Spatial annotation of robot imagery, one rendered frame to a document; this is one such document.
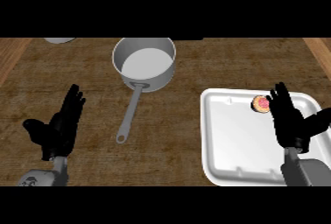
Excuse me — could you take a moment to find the pink frosted cupcake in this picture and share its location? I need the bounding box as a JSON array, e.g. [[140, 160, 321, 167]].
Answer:
[[251, 94, 271, 114]]

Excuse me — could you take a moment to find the white plastic tray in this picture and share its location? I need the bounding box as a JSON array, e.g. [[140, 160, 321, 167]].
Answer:
[[199, 87, 331, 187]]

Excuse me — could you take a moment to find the pale grey round object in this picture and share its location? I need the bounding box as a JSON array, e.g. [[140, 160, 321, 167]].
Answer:
[[42, 38, 78, 45]]

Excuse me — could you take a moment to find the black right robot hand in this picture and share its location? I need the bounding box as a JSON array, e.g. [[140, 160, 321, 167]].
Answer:
[[268, 81, 331, 155]]

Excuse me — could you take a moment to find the grey metal saucepan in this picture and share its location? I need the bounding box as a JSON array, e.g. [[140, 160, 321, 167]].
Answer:
[[110, 38, 177, 144]]

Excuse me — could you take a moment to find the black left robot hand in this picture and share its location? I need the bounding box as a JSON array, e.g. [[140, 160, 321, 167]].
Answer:
[[21, 83, 86, 162]]

